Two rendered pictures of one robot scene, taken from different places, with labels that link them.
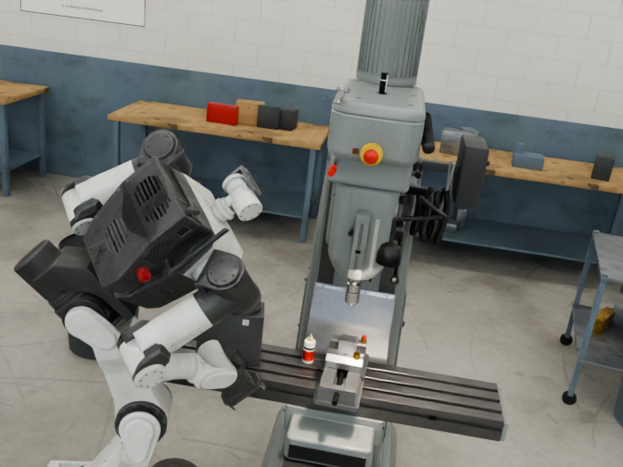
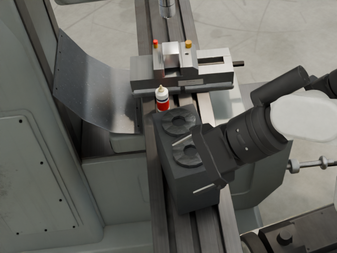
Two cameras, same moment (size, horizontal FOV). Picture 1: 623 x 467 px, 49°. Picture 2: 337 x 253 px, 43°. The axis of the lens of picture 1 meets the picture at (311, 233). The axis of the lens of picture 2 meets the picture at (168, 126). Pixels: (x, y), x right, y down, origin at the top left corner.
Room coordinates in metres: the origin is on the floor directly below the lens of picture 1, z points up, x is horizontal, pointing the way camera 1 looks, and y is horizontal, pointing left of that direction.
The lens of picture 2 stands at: (2.21, 0.90, 1.98)
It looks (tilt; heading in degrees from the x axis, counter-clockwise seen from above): 51 degrees down; 264
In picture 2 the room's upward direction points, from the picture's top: 6 degrees counter-clockwise
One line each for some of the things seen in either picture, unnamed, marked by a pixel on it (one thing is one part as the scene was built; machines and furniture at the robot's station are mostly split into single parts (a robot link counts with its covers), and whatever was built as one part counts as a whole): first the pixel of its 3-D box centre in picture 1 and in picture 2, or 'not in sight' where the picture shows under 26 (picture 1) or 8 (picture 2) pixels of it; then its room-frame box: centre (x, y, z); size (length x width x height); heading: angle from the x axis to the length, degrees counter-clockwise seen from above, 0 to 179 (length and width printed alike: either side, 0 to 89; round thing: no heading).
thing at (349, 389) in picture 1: (344, 365); (180, 66); (2.03, -0.16, 0.97); 0.35 x 0.15 x 0.11; 172
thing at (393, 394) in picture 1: (324, 381); (175, 98); (2.06, -0.11, 0.88); 1.24 x 0.23 x 0.08; 84
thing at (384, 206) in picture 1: (362, 224); not in sight; (2.07, -0.16, 1.47); 0.21 x 0.19 x 0.32; 84
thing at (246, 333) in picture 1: (230, 329); (185, 157); (2.10, 0.24, 1.02); 0.22 x 0.12 x 0.20; 95
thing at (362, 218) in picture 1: (359, 245); not in sight; (1.95, -0.15, 1.45); 0.04 x 0.04 x 0.21; 84
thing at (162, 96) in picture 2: (309, 347); (162, 97); (2.12, -0.04, 0.97); 0.04 x 0.04 x 0.11
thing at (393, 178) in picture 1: (373, 157); not in sight; (2.10, -0.16, 1.68); 0.34 x 0.24 x 0.10; 174
